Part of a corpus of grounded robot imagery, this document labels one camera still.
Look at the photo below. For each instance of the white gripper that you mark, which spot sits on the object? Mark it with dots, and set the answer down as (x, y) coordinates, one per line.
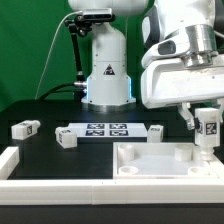
(168, 82)

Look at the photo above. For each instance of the white square tabletop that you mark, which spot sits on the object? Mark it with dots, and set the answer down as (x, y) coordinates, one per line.
(140, 160)

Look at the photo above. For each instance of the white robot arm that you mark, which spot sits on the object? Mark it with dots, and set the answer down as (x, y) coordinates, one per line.
(108, 85)

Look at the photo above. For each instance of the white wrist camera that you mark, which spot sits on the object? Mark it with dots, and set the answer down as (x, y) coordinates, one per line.
(172, 47)

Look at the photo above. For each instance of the white front fence wall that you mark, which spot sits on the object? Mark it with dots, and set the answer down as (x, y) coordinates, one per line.
(98, 192)

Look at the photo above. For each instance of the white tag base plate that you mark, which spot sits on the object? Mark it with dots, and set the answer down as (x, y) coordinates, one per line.
(109, 129)

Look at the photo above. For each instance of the grey mounted depth camera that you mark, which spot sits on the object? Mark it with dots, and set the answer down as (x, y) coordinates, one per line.
(103, 14)

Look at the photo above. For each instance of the white left fence wall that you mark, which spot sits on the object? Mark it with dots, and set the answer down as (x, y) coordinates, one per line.
(8, 161)

